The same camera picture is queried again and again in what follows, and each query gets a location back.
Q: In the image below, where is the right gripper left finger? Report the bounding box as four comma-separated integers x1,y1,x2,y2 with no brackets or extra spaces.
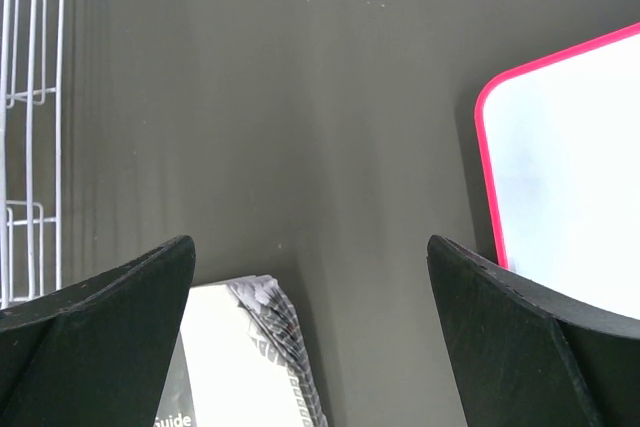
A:
1,236,196,426

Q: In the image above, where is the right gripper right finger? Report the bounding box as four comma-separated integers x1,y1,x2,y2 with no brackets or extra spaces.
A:
426,235,639,426

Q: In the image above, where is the white wire dish rack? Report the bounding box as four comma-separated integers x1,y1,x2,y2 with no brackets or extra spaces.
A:
1,0,66,308

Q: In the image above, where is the grey setup guide booklet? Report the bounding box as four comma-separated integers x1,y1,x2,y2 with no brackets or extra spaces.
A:
154,275,329,427

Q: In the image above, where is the pink framed whiteboard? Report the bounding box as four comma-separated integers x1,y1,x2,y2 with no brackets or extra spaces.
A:
474,25,639,318

